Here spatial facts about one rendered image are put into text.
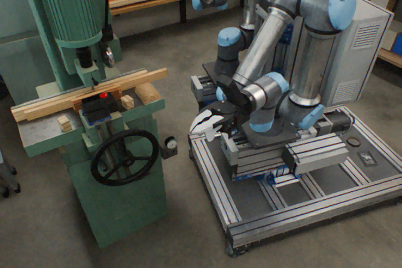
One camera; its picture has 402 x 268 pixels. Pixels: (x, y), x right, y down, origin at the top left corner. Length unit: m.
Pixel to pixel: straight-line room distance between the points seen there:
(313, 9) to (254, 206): 1.20
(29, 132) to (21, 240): 0.98
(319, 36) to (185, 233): 1.40
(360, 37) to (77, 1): 1.16
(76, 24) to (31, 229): 1.41
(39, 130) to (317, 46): 1.10
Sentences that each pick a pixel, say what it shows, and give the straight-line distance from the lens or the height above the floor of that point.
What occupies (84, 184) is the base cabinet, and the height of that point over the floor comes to 0.57.
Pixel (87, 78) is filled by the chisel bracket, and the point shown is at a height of 1.04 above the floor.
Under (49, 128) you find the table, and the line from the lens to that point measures 1.44.
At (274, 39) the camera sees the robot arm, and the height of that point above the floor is 1.30.
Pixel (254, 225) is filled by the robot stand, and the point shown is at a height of 0.23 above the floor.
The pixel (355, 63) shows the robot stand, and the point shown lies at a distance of 1.67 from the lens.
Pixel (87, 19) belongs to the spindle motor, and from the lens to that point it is 1.29.
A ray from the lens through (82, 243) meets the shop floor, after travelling 2.14.
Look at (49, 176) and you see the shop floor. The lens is 2.54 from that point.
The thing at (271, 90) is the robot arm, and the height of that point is 1.24.
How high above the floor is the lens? 1.78
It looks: 40 degrees down
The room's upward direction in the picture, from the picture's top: straight up
